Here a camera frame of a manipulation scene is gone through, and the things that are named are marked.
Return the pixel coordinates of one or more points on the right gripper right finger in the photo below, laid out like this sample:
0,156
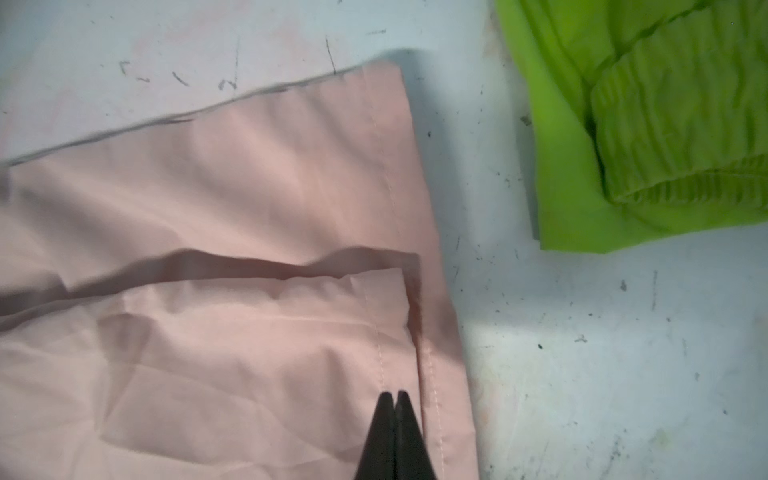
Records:
411,458

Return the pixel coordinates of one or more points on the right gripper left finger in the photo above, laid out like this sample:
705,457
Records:
377,461

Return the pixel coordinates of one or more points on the pink shorts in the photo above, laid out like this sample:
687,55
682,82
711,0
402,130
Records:
226,294

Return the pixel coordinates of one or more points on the neon green shorts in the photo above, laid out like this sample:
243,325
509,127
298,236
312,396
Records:
649,117

